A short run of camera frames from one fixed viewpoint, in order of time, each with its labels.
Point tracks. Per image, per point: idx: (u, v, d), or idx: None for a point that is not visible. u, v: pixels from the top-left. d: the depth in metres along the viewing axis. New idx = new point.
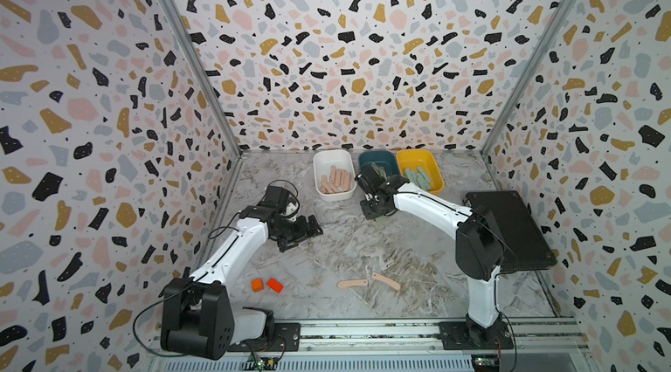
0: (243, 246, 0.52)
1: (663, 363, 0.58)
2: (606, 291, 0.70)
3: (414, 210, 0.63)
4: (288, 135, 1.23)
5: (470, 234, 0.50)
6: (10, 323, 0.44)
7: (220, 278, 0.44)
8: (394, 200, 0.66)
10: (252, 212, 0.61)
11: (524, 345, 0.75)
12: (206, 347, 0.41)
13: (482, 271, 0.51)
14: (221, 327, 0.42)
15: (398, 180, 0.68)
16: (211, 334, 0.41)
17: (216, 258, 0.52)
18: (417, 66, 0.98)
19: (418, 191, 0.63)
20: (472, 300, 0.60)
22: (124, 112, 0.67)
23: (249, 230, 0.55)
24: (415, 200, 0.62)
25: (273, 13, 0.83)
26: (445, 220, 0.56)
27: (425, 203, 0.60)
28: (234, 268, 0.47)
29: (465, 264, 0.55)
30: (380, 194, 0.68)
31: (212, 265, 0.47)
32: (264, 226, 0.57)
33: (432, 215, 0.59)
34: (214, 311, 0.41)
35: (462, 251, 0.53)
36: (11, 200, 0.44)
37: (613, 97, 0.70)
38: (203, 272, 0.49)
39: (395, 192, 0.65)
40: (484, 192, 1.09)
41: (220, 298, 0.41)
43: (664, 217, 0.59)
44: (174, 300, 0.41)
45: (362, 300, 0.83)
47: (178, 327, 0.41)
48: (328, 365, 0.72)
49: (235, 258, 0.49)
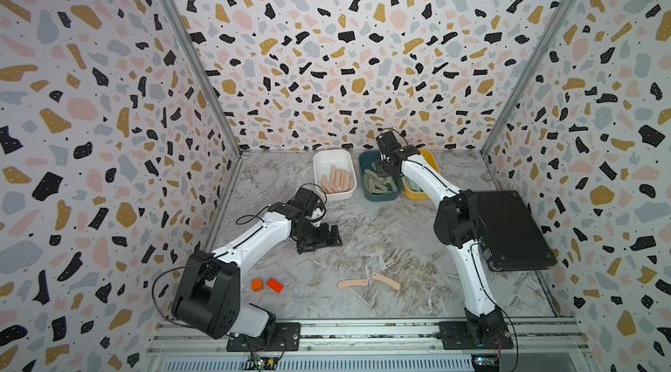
0: (265, 237, 0.54)
1: (663, 363, 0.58)
2: (606, 291, 0.70)
3: (414, 179, 0.74)
4: (288, 135, 1.23)
5: (450, 206, 0.62)
6: (10, 323, 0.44)
7: (238, 261, 0.46)
8: (402, 165, 0.76)
10: (280, 208, 0.64)
11: (524, 345, 0.75)
12: (209, 323, 0.43)
13: (452, 238, 0.64)
14: (226, 309, 0.43)
15: (411, 149, 0.79)
16: (217, 312, 0.42)
17: (238, 241, 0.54)
18: (417, 66, 0.98)
19: (425, 163, 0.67)
20: (464, 288, 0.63)
22: (124, 112, 0.67)
23: (272, 223, 0.58)
24: (418, 170, 0.72)
25: (273, 13, 0.83)
26: (435, 192, 0.67)
27: (424, 173, 0.71)
28: (252, 255, 0.49)
29: (439, 230, 0.67)
30: (390, 156, 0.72)
31: (233, 247, 0.49)
32: (287, 223, 0.59)
33: (426, 186, 0.69)
34: (224, 290, 0.42)
35: (440, 221, 0.64)
36: (11, 200, 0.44)
37: (613, 97, 0.70)
38: (224, 251, 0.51)
39: (404, 159, 0.76)
40: (484, 192, 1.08)
41: (232, 279, 0.42)
43: (664, 217, 0.59)
44: (193, 270, 0.44)
45: (362, 300, 0.83)
47: (190, 296, 0.44)
48: (328, 365, 0.72)
49: (254, 245, 0.51)
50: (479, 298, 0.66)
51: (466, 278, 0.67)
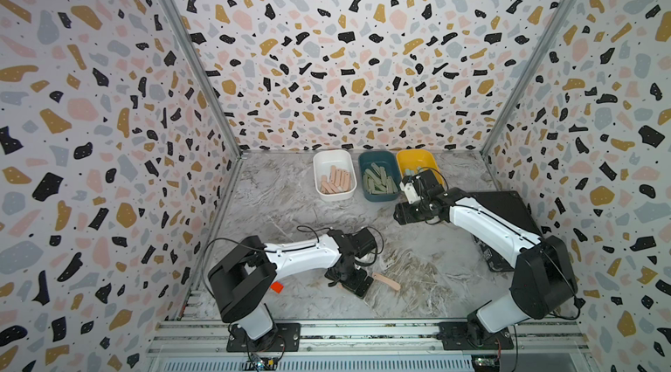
0: (312, 257, 0.53)
1: (664, 364, 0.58)
2: (606, 292, 0.70)
3: (470, 228, 0.58)
4: (288, 135, 1.23)
5: (535, 263, 0.45)
6: (10, 323, 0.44)
7: (279, 265, 0.47)
8: (451, 212, 0.62)
10: (339, 237, 0.63)
11: (524, 345, 0.75)
12: (224, 305, 0.44)
13: (541, 309, 0.45)
14: (246, 303, 0.44)
15: (458, 192, 0.66)
16: (235, 301, 0.44)
17: (288, 247, 0.52)
18: (417, 66, 0.98)
19: (481, 208, 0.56)
20: (489, 307, 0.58)
22: (125, 112, 0.67)
23: (323, 248, 0.57)
24: (473, 216, 0.58)
25: (273, 13, 0.83)
26: (506, 244, 0.50)
27: (487, 221, 0.55)
28: (294, 266, 0.50)
29: (520, 297, 0.48)
30: (436, 203, 0.65)
31: (282, 251, 0.50)
32: (336, 258, 0.59)
33: (489, 235, 0.53)
34: (252, 285, 0.44)
35: (522, 282, 0.46)
36: (11, 200, 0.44)
37: (613, 97, 0.70)
38: (274, 249, 0.50)
39: (453, 203, 0.62)
40: (485, 192, 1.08)
41: (263, 279, 0.43)
43: (664, 217, 0.59)
44: (244, 251, 0.47)
45: (363, 300, 0.83)
47: (227, 271, 0.47)
48: (328, 365, 0.72)
49: (300, 257, 0.52)
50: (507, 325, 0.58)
51: (499, 308, 0.59)
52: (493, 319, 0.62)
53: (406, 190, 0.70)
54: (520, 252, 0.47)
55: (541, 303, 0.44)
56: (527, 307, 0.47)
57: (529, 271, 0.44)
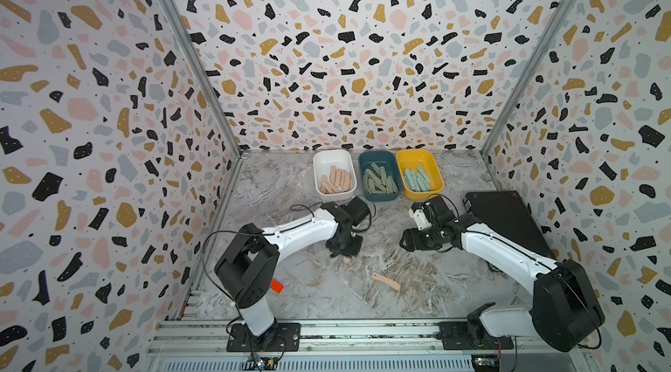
0: (310, 230, 0.55)
1: (664, 363, 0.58)
2: (605, 291, 0.71)
3: (484, 254, 0.57)
4: (288, 135, 1.23)
5: (553, 288, 0.43)
6: (10, 323, 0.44)
7: (280, 245, 0.48)
8: (462, 239, 0.61)
10: (334, 208, 0.64)
11: (523, 345, 0.75)
12: (237, 292, 0.46)
13: (566, 340, 0.42)
14: (258, 285, 0.46)
15: (469, 218, 0.65)
16: (248, 285, 0.45)
17: (286, 227, 0.53)
18: (417, 66, 0.98)
19: (493, 233, 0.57)
20: (495, 313, 0.63)
22: (124, 112, 0.67)
23: (320, 220, 0.59)
24: (486, 243, 0.57)
25: (273, 13, 0.83)
26: (521, 269, 0.49)
27: (497, 246, 0.55)
28: (293, 244, 0.52)
29: (542, 327, 0.46)
30: (447, 230, 0.65)
31: (280, 230, 0.52)
32: (333, 225, 0.60)
33: (504, 262, 0.52)
34: (261, 265, 0.45)
35: (542, 310, 0.44)
36: (11, 200, 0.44)
37: (613, 97, 0.70)
38: (272, 231, 0.51)
39: (464, 230, 0.62)
40: (485, 192, 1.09)
41: (272, 259, 0.45)
43: (664, 217, 0.59)
44: (242, 240, 0.48)
45: (363, 300, 0.83)
47: (231, 261, 0.48)
48: (328, 366, 0.72)
49: (299, 234, 0.53)
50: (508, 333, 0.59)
51: (504, 319, 0.58)
52: (494, 323, 0.62)
53: (417, 219, 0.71)
54: (536, 278, 0.46)
55: (564, 334, 0.42)
56: (550, 338, 0.45)
57: (548, 298, 0.42)
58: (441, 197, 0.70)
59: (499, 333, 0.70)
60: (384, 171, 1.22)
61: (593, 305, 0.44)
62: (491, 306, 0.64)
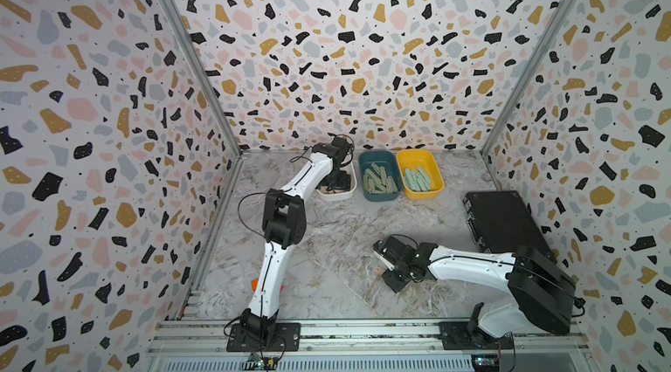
0: (315, 173, 0.68)
1: (663, 363, 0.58)
2: (606, 291, 0.70)
3: (455, 275, 0.57)
4: (289, 135, 1.23)
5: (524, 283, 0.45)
6: (10, 323, 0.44)
7: (300, 193, 0.62)
8: (432, 272, 0.61)
10: (322, 148, 0.75)
11: (523, 345, 0.75)
12: (289, 236, 0.61)
13: (560, 324, 0.43)
14: (299, 225, 0.60)
15: (427, 248, 0.65)
16: (292, 229, 0.60)
17: (294, 181, 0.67)
18: (417, 66, 0.98)
19: (452, 251, 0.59)
20: (492, 316, 0.61)
22: (124, 112, 0.67)
23: (318, 162, 0.70)
24: (451, 265, 0.57)
25: (273, 13, 0.83)
26: (492, 277, 0.50)
27: (462, 263, 0.55)
28: (308, 189, 0.64)
29: (536, 320, 0.46)
30: (416, 270, 0.63)
31: (294, 183, 0.65)
32: (330, 161, 0.72)
33: (475, 275, 0.53)
34: (296, 214, 0.59)
35: (529, 307, 0.45)
36: (11, 200, 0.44)
37: (613, 97, 0.70)
38: (288, 186, 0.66)
39: (429, 264, 0.61)
40: (484, 192, 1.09)
41: (300, 205, 0.59)
43: (664, 217, 0.59)
44: (271, 202, 0.60)
45: (363, 300, 0.83)
47: (273, 217, 0.61)
48: (328, 366, 0.72)
49: (309, 181, 0.66)
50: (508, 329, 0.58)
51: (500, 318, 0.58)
52: (494, 327, 0.61)
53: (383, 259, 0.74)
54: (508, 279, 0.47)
55: (558, 320, 0.43)
56: (549, 327, 0.46)
57: (526, 294, 0.43)
58: (395, 238, 0.70)
59: (501, 332, 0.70)
60: (384, 171, 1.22)
61: (559, 277, 0.47)
62: (482, 304, 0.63)
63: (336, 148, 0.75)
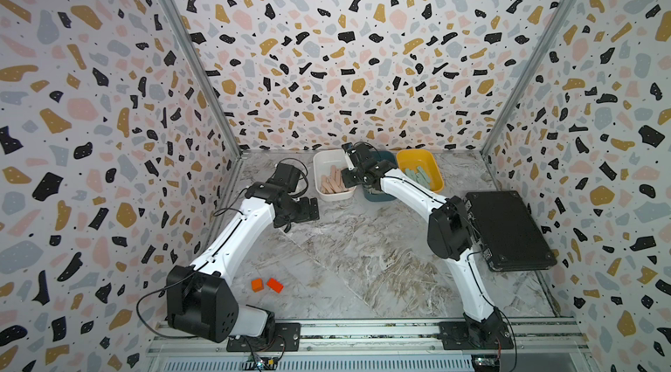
0: (247, 230, 0.50)
1: (663, 363, 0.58)
2: (606, 291, 0.70)
3: (397, 195, 0.70)
4: (288, 135, 1.23)
5: (441, 218, 0.58)
6: (10, 323, 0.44)
7: (220, 269, 0.43)
8: (382, 182, 0.71)
10: (259, 191, 0.58)
11: (523, 345, 0.75)
12: (209, 330, 0.42)
13: (447, 251, 0.59)
14: (223, 313, 0.42)
15: (387, 165, 0.75)
16: (212, 322, 0.41)
17: (217, 246, 0.47)
18: (417, 66, 0.98)
19: (404, 177, 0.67)
20: (462, 294, 0.67)
22: (124, 112, 0.67)
23: (252, 213, 0.53)
24: (398, 185, 0.69)
25: (273, 13, 0.83)
26: (421, 205, 0.63)
27: (407, 188, 0.67)
28: (236, 258, 0.46)
29: (432, 244, 0.63)
30: (369, 175, 0.74)
31: (213, 255, 0.45)
32: (270, 208, 0.55)
33: (411, 201, 0.66)
34: (214, 302, 0.40)
35: (433, 235, 0.60)
36: (11, 200, 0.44)
37: (613, 97, 0.70)
38: (203, 260, 0.44)
39: (382, 175, 0.72)
40: (484, 192, 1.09)
41: (219, 289, 0.40)
43: (664, 217, 0.59)
44: (176, 288, 0.41)
45: (362, 300, 0.83)
47: (182, 311, 0.42)
48: (328, 365, 0.72)
49: (237, 245, 0.47)
50: (479, 303, 0.65)
51: (462, 283, 0.64)
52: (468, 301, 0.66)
53: (347, 159, 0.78)
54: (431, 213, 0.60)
55: (447, 248, 0.59)
56: (438, 252, 0.63)
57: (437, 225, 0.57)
58: (366, 145, 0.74)
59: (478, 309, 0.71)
60: None
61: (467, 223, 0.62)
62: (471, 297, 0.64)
63: (279, 186, 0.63)
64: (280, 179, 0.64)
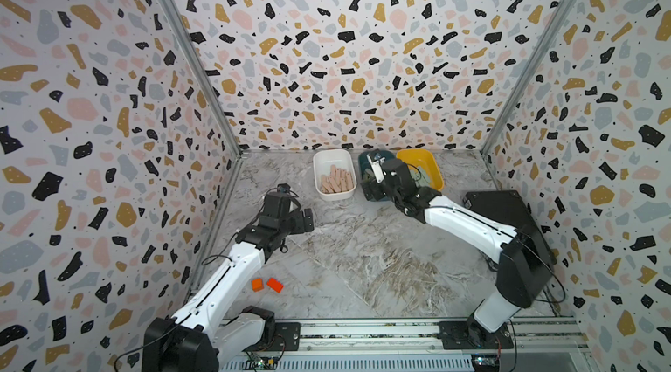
0: (235, 278, 0.49)
1: (663, 363, 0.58)
2: (605, 291, 0.71)
3: (447, 227, 0.58)
4: (288, 135, 1.23)
5: (517, 257, 0.45)
6: (10, 323, 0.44)
7: (204, 322, 0.42)
8: (426, 214, 0.61)
10: (248, 237, 0.58)
11: (523, 344, 0.75)
12: None
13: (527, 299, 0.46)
14: None
15: (429, 192, 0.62)
16: None
17: (202, 296, 0.46)
18: (417, 66, 0.98)
19: (454, 205, 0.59)
20: (487, 307, 0.61)
22: (124, 112, 0.67)
23: (241, 259, 0.52)
24: (449, 215, 0.58)
25: (273, 12, 0.83)
26: (484, 239, 0.51)
27: (460, 218, 0.56)
28: (221, 308, 0.45)
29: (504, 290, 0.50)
30: (410, 206, 0.64)
31: (197, 306, 0.44)
32: (259, 254, 0.54)
33: (468, 234, 0.54)
34: (193, 361, 0.38)
35: (508, 278, 0.47)
36: (11, 200, 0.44)
37: (613, 97, 0.70)
38: (186, 312, 0.43)
39: (426, 205, 0.62)
40: (485, 192, 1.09)
41: (200, 346, 0.39)
43: (664, 217, 0.59)
44: (154, 345, 0.39)
45: (362, 299, 0.83)
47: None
48: (328, 365, 0.72)
49: (223, 295, 0.46)
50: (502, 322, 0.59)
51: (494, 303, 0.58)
52: (488, 318, 0.62)
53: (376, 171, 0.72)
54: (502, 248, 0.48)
55: (526, 294, 0.45)
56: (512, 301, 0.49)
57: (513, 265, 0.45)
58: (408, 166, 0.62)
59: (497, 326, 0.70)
60: None
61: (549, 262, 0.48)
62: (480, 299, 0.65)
63: (269, 230, 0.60)
64: (271, 214, 0.62)
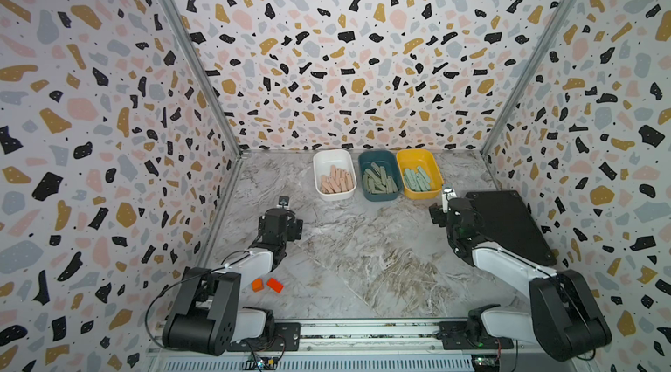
0: (254, 260, 0.58)
1: (663, 363, 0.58)
2: (605, 291, 0.71)
3: (493, 269, 0.59)
4: (288, 135, 1.23)
5: (547, 292, 0.45)
6: (9, 323, 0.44)
7: None
8: (474, 255, 0.64)
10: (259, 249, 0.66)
11: (524, 345, 0.75)
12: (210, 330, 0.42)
13: (565, 349, 0.42)
14: (226, 318, 0.43)
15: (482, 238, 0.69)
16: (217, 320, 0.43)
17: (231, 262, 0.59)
18: (417, 66, 0.98)
19: (500, 248, 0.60)
20: (501, 316, 0.61)
22: (124, 112, 0.67)
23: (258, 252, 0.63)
24: (494, 256, 0.60)
25: (273, 12, 0.83)
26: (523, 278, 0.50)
27: (502, 258, 0.58)
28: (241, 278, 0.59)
29: (543, 334, 0.45)
30: (461, 248, 0.68)
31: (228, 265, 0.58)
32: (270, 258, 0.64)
33: (511, 275, 0.54)
34: (224, 294, 0.44)
35: (541, 318, 0.45)
36: (11, 200, 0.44)
37: (613, 97, 0.70)
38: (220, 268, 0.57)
39: (474, 247, 0.65)
40: (482, 192, 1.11)
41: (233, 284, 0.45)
43: (664, 217, 0.59)
44: (194, 281, 0.46)
45: (362, 299, 0.83)
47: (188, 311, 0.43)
48: (328, 365, 0.72)
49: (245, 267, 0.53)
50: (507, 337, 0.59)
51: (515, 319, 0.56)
52: (496, 323, 0.62)
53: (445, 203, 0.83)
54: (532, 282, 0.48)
55: (561, 339, 0.42)
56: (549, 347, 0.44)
57: (542, 301, 0.44)
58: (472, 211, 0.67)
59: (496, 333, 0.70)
60: (384, 171, 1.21)
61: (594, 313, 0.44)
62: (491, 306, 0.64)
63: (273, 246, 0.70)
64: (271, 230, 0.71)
